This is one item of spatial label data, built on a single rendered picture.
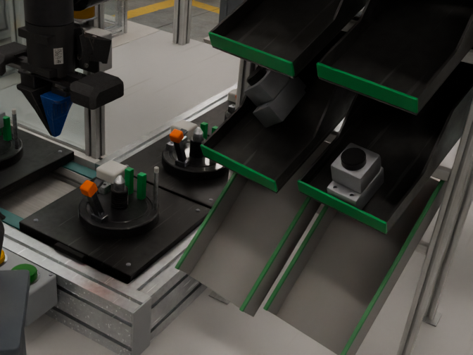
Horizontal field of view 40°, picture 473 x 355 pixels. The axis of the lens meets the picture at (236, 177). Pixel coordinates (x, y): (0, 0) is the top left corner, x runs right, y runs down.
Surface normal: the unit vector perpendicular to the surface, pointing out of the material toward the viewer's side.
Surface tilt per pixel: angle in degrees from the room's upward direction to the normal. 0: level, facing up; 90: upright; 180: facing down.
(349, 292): 45
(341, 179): 115
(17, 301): 0
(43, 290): 90
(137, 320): 90
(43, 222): 0
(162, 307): 90
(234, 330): 0
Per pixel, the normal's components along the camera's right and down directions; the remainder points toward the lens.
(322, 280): -0.39, -0.37
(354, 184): -0.62, 0.66
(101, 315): -0.51, 0.40
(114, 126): 0.09, -0.86
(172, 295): 0.86, 0.33
